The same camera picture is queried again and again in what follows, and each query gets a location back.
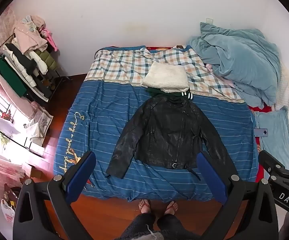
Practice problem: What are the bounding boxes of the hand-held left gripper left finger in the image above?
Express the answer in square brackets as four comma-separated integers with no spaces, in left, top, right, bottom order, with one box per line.
[13,151,96,240]

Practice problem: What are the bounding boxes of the green garment with striped cuffs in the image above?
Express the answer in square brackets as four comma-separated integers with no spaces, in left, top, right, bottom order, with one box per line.
[147,87,195,102]

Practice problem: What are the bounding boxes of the person's right leg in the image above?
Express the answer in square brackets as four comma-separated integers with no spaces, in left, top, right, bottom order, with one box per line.
[157,214,206,240]

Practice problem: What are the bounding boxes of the black leather jacket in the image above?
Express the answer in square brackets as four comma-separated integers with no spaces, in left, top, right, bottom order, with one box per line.
[106,95,239,180]

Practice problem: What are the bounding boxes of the blue-grey pillow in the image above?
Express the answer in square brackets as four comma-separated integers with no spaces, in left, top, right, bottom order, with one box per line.
[254,106,289,180]

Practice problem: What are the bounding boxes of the blue-grey duvet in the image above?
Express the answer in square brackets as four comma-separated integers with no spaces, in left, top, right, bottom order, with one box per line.
[187,22,282,108]

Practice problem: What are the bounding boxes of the person's right foot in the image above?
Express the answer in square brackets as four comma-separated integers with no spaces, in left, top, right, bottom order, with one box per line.
[163,200,179,215]

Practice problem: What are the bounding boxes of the blue striped plaid bed sheet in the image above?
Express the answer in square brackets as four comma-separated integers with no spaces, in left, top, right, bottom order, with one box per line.
[53,45,260,203]

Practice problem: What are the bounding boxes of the white embroidered cloth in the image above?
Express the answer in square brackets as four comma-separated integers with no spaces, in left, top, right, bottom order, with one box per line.
[22,105,54,147]

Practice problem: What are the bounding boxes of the person's left leg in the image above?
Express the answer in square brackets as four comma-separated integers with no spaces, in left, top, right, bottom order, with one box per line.
[121,212,157,240]

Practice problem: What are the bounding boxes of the black metal clothes rack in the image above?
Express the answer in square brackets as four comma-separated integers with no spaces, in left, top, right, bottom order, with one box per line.
[0,30,73,103]

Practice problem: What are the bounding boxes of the pink cloth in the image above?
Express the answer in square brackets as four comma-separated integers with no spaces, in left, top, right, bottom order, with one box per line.
[206,64,235,87]

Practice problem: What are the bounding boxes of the olive puffer jacket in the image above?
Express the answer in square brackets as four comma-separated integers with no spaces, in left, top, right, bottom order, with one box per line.
[34,49,60,73]

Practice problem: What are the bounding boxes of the dark green garment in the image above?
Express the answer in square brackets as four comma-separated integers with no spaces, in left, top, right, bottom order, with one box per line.
[0,55,28,98]

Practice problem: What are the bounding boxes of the grey fuzzy garment hem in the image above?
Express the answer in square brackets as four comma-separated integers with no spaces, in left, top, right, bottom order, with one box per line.
[144,224,165,240]

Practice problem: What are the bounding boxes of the person's foot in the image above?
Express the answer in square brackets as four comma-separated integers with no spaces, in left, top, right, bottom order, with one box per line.
[163,200,179,215]
[137,199,152,214]

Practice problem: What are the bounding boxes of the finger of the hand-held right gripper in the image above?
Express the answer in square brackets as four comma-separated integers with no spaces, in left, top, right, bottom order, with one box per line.
[258,150,289,181]

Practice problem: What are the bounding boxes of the person's left foot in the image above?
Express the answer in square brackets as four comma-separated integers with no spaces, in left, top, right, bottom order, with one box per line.
[137,199,152,214]

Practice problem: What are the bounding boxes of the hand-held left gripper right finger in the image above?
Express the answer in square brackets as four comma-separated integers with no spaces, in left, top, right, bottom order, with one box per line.
[197,151,279,240]

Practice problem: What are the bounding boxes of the white fleece folded garment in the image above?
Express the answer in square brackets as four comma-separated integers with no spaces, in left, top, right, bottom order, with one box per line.
[142,61,190,94]

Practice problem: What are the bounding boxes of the pink fleece garment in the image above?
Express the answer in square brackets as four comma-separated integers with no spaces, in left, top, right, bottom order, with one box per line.
[14,15,49,54]

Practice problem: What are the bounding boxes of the white plastic bag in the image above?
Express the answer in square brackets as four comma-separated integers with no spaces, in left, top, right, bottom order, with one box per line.
[1,199,16,234]

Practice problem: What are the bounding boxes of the person's leg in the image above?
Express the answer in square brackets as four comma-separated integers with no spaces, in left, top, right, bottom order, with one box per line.
[157,214,206,240]
[121,212,157,240]

